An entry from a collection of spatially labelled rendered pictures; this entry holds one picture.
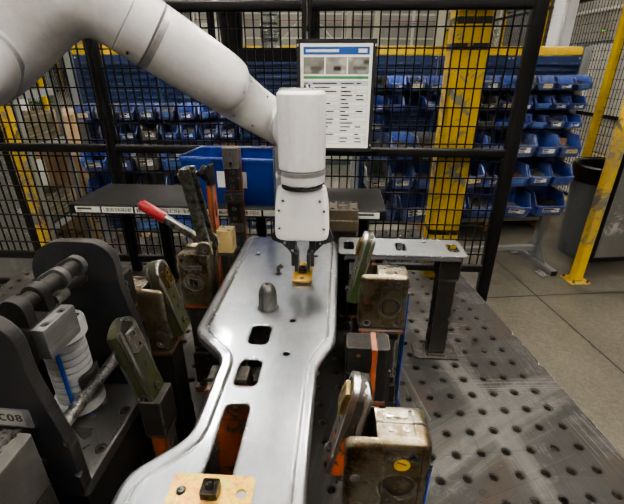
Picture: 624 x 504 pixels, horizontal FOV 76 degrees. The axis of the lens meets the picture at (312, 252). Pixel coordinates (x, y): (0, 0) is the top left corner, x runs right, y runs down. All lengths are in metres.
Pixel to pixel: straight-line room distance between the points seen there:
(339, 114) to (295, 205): 0.59
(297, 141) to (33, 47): 0.37
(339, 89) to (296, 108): 0.59
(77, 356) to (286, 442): 0.28
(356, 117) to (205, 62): 0.72
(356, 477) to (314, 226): 0.43
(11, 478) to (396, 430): 0.35
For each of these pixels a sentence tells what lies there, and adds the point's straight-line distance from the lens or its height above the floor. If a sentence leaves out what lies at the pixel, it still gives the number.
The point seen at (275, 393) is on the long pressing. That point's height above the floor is 1.00.
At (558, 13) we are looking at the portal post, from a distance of 5.22.
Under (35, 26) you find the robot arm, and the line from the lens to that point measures 0.65.
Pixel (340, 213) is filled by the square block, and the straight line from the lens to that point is 1.01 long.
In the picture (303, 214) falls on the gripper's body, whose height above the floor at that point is 1.14.
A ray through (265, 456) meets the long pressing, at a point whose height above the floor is 1.00.
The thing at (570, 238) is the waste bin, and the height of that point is 0.15.
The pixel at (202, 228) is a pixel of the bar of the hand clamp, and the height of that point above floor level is 1.10.
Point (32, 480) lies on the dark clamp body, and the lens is 0.50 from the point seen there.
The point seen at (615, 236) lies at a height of 0.33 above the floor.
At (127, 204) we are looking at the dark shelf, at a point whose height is 1.03.
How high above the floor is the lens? 1.38
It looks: 25 degrees down
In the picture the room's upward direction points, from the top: straight up
